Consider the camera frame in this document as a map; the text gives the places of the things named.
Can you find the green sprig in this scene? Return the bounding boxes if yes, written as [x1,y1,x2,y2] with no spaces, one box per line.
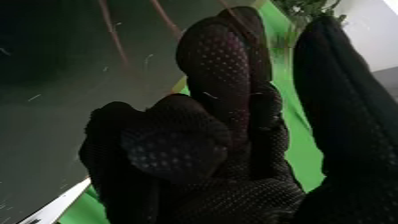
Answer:
[270,0,348,26]

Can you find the dark mat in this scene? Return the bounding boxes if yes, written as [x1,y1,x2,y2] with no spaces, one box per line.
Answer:
[0,0,264,224]

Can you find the white sheet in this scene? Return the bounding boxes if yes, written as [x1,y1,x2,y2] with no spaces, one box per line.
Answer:
[16,176,94,224]

